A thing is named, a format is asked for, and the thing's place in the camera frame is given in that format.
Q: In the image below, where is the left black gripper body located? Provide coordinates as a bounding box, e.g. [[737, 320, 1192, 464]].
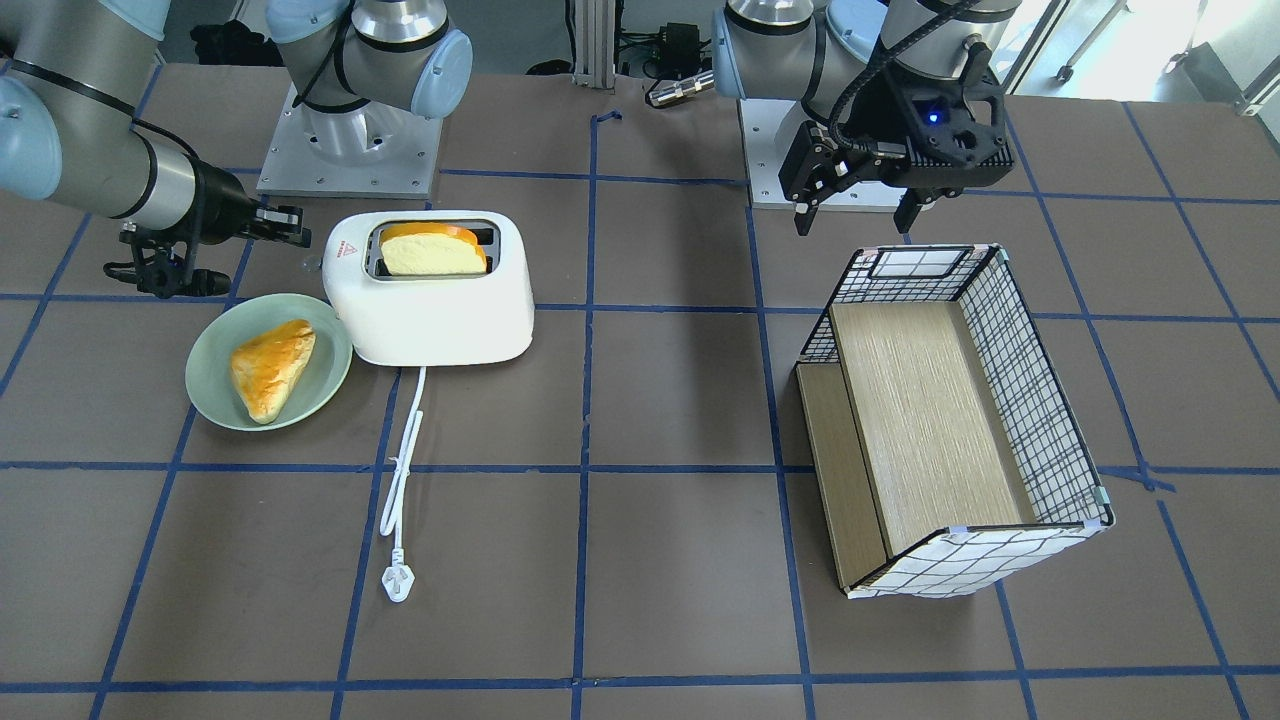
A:
[[778, 70, 1015, 202]]

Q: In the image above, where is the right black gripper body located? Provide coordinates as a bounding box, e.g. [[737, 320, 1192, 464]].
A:
[[186, 160, 260, 245]]

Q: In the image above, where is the white two-slot toaster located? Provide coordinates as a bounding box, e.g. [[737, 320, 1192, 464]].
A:
[[323, 210, 535, 366]]

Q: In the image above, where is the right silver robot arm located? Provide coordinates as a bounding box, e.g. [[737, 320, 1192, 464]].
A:
[[1, 1, 474, 246]]

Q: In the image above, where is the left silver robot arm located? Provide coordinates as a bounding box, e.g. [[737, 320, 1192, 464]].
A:
[[712, 1, 1018, 236]]

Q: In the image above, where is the toast bread slice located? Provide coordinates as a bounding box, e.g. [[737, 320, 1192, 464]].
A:
[[379, 222, 488, 277]]

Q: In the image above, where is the triangular golden bread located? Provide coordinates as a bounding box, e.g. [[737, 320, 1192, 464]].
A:
[[229, 319, 316, 425]]

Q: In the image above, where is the green round plate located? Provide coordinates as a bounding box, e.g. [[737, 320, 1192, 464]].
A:
[[186, 293, 353, 430]]

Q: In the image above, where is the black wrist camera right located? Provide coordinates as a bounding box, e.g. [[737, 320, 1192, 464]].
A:
[[102, 222, 230, 299]]

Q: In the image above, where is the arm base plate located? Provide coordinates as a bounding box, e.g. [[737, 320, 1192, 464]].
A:
[[739, 97, 941, 213], [257, 86, 444, 201]]

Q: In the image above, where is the wire shelf rack with wood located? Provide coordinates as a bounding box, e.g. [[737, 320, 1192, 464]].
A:
[[795, 243, 1116, 600]]

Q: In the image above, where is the aluminium frame post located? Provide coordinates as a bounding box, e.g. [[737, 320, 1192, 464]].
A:
[[564, 0, 620, 94]]

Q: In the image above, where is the white power cord with plug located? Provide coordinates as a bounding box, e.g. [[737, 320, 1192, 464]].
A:
[[378, 364, 429, 605]]

